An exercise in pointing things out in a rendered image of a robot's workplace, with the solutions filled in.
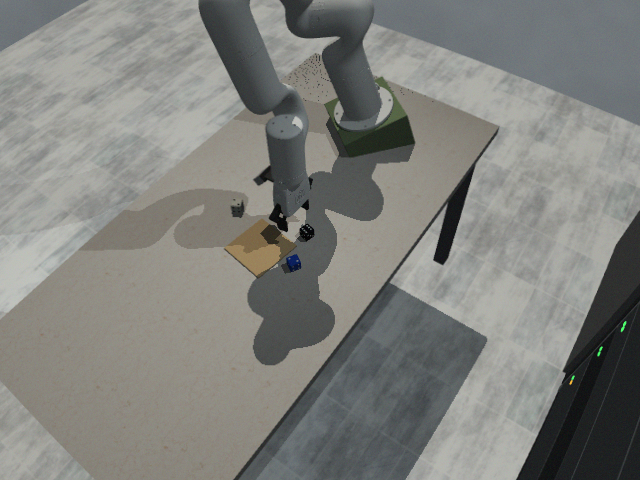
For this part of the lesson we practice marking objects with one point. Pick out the blue die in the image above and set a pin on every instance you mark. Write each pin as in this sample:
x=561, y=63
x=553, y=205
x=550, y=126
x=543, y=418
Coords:
x=293, y=263

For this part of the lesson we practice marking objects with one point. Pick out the tan flat mat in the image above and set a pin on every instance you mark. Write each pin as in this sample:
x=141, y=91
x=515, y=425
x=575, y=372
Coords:
x=260, y=247

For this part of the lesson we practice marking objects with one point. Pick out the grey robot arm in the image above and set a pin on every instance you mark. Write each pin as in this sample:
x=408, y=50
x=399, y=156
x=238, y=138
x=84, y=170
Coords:
x=235, y=35

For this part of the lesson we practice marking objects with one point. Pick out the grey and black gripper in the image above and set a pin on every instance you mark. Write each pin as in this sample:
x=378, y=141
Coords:
x=288, y=199

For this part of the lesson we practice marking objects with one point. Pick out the black die with white pips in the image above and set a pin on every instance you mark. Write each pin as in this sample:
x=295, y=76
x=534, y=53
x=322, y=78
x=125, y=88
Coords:
x=306, y=232

